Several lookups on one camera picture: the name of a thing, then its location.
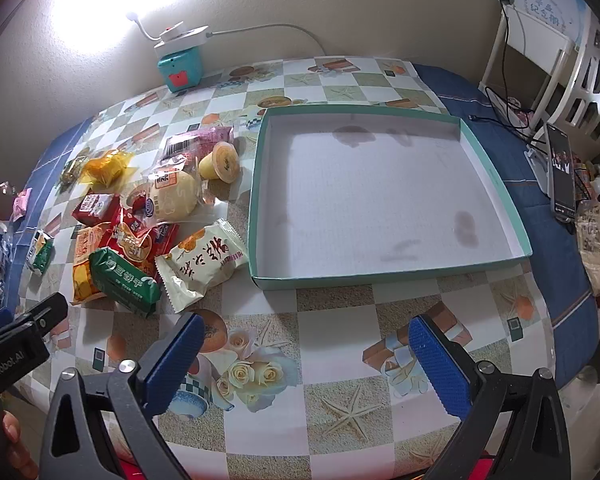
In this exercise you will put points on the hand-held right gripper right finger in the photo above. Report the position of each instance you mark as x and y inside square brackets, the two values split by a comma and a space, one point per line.
[437, 370]

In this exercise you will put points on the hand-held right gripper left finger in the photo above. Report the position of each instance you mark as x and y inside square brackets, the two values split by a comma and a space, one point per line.
[172, 360]

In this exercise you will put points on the orange yellow snack packet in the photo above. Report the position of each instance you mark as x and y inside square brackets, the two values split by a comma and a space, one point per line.
[85, 270]

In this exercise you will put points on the green white biscuit packet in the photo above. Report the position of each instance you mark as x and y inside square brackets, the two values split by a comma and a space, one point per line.
[39, 252]

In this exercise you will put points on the dark green snack packet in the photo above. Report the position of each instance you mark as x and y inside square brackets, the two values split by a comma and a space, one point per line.
[125, 280]

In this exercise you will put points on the cream snack packet orange print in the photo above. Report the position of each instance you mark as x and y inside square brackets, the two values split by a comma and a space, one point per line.
[205, 260]

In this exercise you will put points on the red popcorn packet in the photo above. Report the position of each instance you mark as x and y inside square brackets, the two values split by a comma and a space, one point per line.
[140, 245]

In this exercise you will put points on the dark red snack packet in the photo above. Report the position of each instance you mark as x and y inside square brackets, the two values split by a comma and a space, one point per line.
[97, 207]

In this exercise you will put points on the yellow jelly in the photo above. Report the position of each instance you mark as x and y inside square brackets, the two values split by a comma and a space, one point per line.
[102, 167]

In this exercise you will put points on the round bun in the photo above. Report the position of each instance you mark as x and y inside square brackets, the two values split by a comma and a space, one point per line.
[172, 195]

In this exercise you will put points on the shallow teal cardboard box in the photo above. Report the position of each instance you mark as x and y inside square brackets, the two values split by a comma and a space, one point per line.
[370, 195]

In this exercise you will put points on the yellow pudding cup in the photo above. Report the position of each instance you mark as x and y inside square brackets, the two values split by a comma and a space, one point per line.
[222, 160]

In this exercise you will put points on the pink snack packet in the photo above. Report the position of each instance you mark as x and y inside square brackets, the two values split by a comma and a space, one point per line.
[195, 140]

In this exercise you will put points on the person's left hand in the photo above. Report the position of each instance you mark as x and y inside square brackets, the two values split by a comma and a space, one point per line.
[19, 445]

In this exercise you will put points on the small pink candy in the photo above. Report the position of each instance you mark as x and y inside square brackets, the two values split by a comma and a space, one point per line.
[21, 202]

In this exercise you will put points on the white phone stand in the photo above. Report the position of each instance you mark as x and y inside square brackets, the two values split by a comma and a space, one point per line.
[539, 165]

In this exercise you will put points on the black smartphone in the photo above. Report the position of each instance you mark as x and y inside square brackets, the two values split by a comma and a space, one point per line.
[561, 170]

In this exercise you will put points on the pink patterned pouch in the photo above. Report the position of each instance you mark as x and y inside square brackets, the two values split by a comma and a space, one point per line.
[517, 112]

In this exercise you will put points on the teal toy box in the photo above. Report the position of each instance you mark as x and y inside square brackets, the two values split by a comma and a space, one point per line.
[180, 70]

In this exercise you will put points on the white gooseneck lamp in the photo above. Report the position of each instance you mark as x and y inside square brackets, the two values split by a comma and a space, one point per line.
[145, 30]

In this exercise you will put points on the white power strip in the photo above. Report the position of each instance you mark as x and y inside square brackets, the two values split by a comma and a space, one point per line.
[182, 37]

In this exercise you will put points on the white slatted rack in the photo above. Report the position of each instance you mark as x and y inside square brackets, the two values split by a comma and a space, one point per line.
[595, 80]

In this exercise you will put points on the white chair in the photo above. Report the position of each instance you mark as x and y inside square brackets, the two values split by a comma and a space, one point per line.
[540, 55]

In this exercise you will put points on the white board blue print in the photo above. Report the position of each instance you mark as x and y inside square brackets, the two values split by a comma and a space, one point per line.
[545, 5]

